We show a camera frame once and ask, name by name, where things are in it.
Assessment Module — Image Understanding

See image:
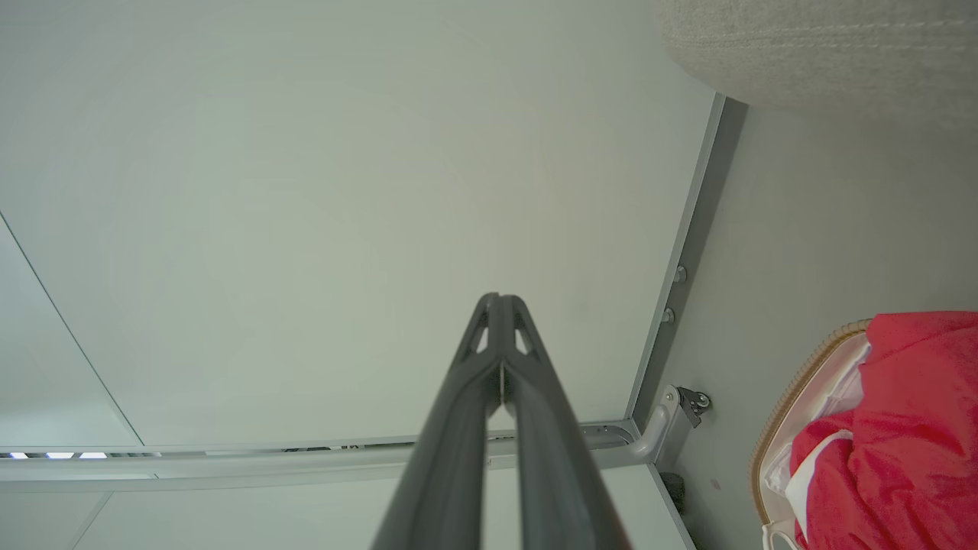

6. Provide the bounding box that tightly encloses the red cloth garment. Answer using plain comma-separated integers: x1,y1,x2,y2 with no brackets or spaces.
787,310,978,550

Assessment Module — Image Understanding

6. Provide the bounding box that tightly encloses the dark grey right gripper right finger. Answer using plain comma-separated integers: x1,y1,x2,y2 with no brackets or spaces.
500,294,633,550

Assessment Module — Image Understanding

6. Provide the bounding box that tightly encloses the wicker laundry basket white liner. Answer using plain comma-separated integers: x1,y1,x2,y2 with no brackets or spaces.
750,319,873,550

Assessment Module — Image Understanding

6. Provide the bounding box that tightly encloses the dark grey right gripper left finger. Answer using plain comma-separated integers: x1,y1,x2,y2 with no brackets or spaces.
370,293,503,550

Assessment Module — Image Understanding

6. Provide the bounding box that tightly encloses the grey metal partition post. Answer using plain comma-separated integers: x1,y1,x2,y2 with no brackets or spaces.
625,92,748,468

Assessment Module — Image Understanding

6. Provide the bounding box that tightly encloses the white curved partition leg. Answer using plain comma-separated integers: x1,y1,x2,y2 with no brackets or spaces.
628,384,682,461

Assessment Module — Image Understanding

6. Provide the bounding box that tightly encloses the grey metal partition rail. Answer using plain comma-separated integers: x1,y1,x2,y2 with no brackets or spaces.
0,420,650,493

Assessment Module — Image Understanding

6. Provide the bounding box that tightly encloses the black caster wheel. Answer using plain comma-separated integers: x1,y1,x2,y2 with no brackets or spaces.
677,387,713,429

